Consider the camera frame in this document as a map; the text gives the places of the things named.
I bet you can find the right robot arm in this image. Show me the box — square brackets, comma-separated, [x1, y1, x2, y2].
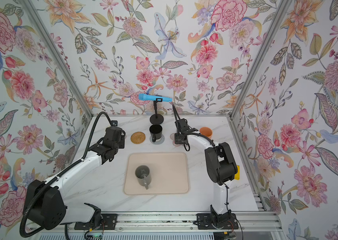
[172, 107, 238, 229]

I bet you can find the orange cup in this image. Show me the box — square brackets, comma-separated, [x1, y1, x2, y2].
[199, 127, 213, 140]

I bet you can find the blue microphone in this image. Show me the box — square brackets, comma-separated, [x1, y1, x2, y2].
[139, 94, 172, 103]

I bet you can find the grey cup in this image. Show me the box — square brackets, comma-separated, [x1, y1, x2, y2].
[135, 165, 152, 190]

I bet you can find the blue woven round coaster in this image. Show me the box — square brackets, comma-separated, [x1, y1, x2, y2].
[150, 135, 165, 145]

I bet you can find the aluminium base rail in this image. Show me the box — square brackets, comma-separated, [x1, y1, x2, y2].
[24, 211, 283, 233]

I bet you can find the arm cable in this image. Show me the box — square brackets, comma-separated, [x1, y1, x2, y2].
[182, 131, 244, 240]
[18, 111, 119, 240]

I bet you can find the woven rattan round coaster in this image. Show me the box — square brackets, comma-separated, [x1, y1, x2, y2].
[131, 132, 146, 145]

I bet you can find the black cup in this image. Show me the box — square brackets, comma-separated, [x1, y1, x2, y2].
[150, 125, 163, 143]

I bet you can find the black microphone stand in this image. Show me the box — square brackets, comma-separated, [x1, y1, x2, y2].
[150, 98, 164, 125]

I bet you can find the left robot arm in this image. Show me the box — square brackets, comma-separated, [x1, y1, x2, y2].
[20, 126, 126, 238]

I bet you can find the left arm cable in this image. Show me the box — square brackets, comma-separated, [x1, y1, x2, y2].
[18, 111, 119, 240]

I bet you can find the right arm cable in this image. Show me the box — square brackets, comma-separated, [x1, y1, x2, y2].
[182, 131, 244, 240]

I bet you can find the pink flower silicone coaster right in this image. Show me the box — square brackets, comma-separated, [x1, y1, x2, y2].
[170, 133, 177, 147]

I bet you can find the beige silicone tray mat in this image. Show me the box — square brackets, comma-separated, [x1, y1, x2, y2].
[124, 152, 190, 196]

